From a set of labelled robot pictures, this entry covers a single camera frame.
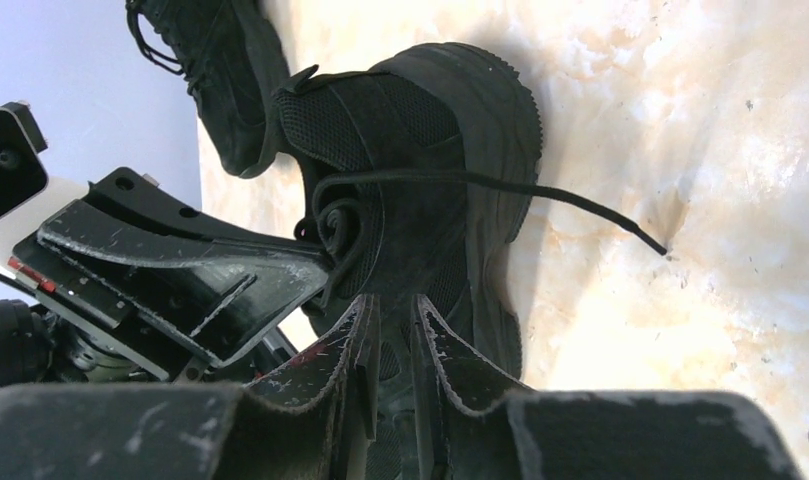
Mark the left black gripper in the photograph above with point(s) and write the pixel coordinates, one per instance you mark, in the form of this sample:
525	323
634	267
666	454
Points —
152	289

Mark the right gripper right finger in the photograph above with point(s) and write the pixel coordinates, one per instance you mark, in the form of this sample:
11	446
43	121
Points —
609	430

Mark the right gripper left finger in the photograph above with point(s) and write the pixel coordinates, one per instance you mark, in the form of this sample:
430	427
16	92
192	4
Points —
311	418

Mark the black shoe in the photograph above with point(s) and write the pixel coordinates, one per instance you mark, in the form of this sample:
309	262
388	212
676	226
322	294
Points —
418	173
231	58

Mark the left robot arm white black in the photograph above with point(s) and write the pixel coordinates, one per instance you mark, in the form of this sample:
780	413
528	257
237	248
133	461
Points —
24	222

